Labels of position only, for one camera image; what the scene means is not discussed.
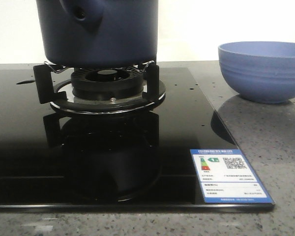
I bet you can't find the blue plastic bowl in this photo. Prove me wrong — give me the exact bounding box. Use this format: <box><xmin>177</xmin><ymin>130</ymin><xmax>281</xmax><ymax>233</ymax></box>
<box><xmin>218</xmin><ymin>41</ymin><xmax>295</xmax><ymax>104</ymax></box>

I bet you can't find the dark blue cooking pot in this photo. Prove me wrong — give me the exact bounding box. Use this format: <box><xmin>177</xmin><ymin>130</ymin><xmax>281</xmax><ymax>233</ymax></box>
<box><xmin>36</xmin><ymin>0</ymin><xmax>158</xmax><ymax>68</ymax></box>

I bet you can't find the black pot support grate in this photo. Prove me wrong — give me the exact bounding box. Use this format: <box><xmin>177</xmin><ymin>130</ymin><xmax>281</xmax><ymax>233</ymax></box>
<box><xmin>33</xmin><ymin>60</ymin><xmax>165</xmax><ymax>116</ymax></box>

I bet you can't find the black glass gas stove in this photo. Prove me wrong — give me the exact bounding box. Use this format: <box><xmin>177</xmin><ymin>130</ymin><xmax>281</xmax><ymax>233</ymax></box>
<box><xmin>0</xmin><ymin>68</ymin><xmax>274</xmax><ymax>212</ymax></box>

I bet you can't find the black gas burner head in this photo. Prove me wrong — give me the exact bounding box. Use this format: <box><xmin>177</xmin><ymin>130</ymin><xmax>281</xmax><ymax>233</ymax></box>
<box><xmin>71</xmin><ymin>69</ymin><xmax>144</xmax><ymax>101</ymax></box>

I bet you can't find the blue energy label sticker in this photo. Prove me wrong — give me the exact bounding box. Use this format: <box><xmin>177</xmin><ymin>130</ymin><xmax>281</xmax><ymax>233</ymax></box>
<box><xmin>190</xmin><ymin>149</ymin><xmax>274</xmax><ymax>204</ymax></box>

